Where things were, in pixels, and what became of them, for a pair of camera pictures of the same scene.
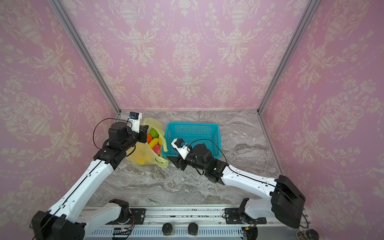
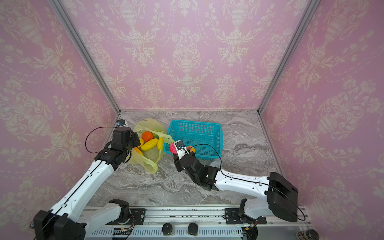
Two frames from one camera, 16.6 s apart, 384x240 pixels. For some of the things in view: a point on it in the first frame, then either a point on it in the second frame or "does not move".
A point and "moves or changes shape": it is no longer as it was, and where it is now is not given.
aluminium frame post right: [312, 7] does not move
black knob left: [167, 228] does not move
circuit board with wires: [123, 230] does not move
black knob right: [193, 228] does not move
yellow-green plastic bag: [142, 154] moves or changes shape
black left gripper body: [141, 136] -> [134, 141]
